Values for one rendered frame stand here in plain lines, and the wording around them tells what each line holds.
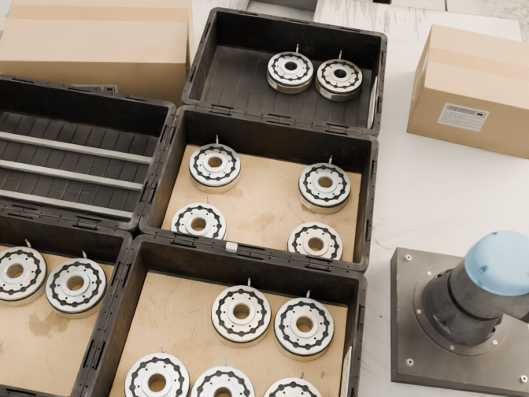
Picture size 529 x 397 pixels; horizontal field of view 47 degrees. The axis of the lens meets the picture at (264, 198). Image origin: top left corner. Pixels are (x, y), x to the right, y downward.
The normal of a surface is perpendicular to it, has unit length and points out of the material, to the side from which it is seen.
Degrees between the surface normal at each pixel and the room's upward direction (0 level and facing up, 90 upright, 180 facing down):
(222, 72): 0
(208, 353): 0
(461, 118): 90
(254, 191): 0
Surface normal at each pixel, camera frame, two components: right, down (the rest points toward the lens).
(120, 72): 0.04, 0.83
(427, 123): -0.24, 0.80
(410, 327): 0.11, -0.52
